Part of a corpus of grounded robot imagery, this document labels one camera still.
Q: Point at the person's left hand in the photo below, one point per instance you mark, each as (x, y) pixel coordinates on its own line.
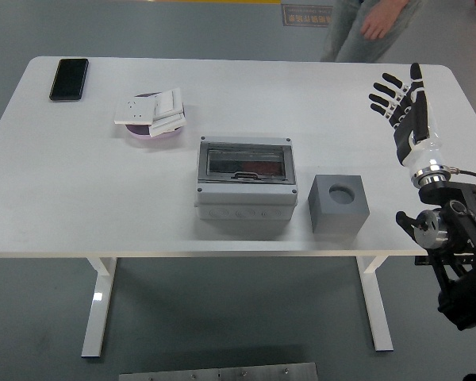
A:
(381, 20)

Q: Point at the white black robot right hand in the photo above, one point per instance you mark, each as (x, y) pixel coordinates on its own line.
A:
(416, 131)

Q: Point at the transparent hinged box lid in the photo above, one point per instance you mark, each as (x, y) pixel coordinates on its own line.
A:
(277, 162)

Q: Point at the orange cylindrical battery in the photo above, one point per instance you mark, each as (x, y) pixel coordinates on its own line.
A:
(262, 166)

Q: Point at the grey box cover frame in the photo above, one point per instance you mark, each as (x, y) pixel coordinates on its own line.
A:
(246, 190)

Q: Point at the grey plastic junction box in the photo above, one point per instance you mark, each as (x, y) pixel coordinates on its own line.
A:
(246, 208)

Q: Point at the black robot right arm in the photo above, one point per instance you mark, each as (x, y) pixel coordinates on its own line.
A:
(456, 230)

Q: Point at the person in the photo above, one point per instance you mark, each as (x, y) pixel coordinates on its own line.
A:
(361, 39)

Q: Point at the brown floor sign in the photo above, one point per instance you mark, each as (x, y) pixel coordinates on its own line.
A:
(305, 16)

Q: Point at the grey block with round hole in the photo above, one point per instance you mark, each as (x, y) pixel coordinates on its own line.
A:
(333, 214)

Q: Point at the black table control panel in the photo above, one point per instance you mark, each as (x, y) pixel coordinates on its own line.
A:
(422, 260)

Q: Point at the white table leg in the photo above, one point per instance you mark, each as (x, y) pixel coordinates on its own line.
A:
(97, 309)
(377, 309)

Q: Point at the purple shallow bowl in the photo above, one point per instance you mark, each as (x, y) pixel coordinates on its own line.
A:
(143, 135)

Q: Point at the grey metal plate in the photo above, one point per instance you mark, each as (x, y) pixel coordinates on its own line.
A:
(218, 373)

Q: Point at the black smartphone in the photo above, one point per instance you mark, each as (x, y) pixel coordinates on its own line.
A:
(68, 79)

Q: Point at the white wall switch panel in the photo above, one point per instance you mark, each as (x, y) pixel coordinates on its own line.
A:
(166, 126)
(168, 101)

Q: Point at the white wall socket panel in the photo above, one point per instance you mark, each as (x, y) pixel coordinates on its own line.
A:
(135, 111)

